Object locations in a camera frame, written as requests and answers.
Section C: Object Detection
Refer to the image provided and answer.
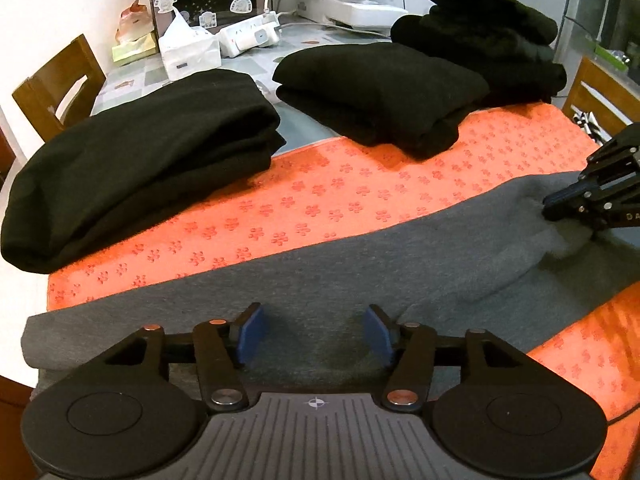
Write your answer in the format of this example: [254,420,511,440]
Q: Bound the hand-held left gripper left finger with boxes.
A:
[102,302,266,413]

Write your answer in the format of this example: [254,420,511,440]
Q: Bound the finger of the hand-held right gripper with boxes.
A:
[543,124,640,211]
[543,199,621,233]

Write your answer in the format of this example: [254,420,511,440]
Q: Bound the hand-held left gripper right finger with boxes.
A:
[364,304,528,413]

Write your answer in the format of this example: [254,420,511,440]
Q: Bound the grey pants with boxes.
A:
[20,170,640,396]

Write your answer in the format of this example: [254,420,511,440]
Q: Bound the striped cloth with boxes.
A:
[571,109,608,143]

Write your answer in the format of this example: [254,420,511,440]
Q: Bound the wooden chair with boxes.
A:
[11,34,107,143]
[562,56,640,136]

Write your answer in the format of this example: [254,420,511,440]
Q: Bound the orange flower-patterned mat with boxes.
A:
[45,102,640,480]

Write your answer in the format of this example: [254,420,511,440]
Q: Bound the white tissue box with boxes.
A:
[158,10,222,81]

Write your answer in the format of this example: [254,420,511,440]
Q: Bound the white appliance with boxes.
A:
[320,0,410,30]

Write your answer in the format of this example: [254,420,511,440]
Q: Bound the white power strip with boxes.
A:
[217,12,281,59]

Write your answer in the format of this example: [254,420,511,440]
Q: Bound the green tissue pack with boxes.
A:
[111,32,158,66]

